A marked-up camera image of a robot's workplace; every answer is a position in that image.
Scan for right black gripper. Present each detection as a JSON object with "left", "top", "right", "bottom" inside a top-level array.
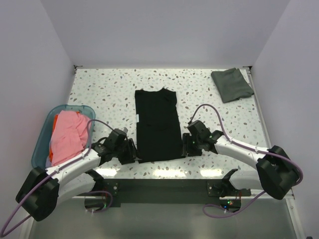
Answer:
[{"left": 179, "top": 133, "right": 203, "bottom": 157}]

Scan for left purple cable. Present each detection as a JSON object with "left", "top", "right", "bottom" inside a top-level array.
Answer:
[{"left": 0, "top": 119, "right": 118, "bottom": 236}]

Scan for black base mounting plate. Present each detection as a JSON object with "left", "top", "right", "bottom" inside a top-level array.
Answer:
[{"left": 92, "top": 179, "right": 251, "bottom": 207}]

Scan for black t shirt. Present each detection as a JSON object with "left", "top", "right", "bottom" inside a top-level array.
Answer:
[{"left": 135, "top": 88, "right": 183, "bottom": 164}]

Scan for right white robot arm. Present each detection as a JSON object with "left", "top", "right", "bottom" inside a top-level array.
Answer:
[{"left": 182, "top": 120, "right": 301, "bottom": 200}]

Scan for folded grey t shirt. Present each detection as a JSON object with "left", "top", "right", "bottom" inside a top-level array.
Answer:
[{"left": 211, "top": 68, "right": 254, "bottom": 103}]

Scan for aluminium frame rail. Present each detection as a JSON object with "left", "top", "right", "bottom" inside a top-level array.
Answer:
[{"left": 72, "top": 177, "right": 296, "bottom": 200}]

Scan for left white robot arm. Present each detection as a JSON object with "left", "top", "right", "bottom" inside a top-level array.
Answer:
[{"left": 15, "top": 128, "right": 137, "bottom": 222}]

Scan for orange garment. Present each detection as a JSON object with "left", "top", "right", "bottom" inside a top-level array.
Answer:
[{"left": 48, "top": 114, "right": 58, "bottom": 162}]

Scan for pink t shirt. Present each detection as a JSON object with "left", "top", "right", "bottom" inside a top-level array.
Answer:
[{"left": 50, "top": 111, "right": 90, "bottom": 166}]

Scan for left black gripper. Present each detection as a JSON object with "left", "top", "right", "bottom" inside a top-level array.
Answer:
[{"left": 113, "top": 138, "right": 142, "bottom": 165}]

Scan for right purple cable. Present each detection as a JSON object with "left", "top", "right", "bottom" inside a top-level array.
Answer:
[{"left": 188, "top": 104, "right": 304, "bottom": 219}]

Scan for teal plastic laundry basket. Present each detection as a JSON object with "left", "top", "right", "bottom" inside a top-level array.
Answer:
[{"left": 31, "top": 105, "right": 96, "bottom": 169}]

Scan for purple cable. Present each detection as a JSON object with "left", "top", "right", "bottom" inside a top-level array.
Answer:
[
  {"left": 188, "top": 104, "right": 304, "bottom": 219},
  {"left": 0, "top": 119, "right": 118, "bottom": 236}
]

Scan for lavender garment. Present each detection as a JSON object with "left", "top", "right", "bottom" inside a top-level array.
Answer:
[{"left": 45, "top": 157, "right": 51, "bottom": 168}]

